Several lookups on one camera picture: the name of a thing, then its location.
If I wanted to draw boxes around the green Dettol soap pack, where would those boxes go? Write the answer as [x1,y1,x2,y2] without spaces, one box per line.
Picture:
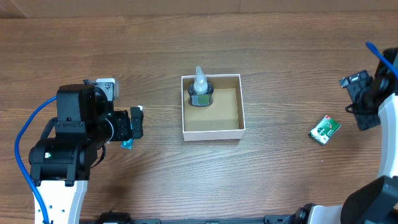
[308,115,341,146]

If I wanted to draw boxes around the blue mouthwash spray bottle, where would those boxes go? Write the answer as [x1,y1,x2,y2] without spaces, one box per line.
[187,66,214,107]

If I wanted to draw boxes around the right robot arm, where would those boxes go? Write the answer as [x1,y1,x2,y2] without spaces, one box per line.
[283,42,397,224]

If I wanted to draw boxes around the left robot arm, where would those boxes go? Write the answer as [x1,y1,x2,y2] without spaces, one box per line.
[29,80,144,223]

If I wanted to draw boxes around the Colgate toothpaste tube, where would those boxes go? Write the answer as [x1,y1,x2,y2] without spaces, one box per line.
[121,105,144,149]

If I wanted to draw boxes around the open white cardboard box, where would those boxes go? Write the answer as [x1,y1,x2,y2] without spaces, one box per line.
[181,74,246,141]

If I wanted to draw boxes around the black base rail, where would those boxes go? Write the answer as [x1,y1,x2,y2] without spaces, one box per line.
[91,211,292,224]

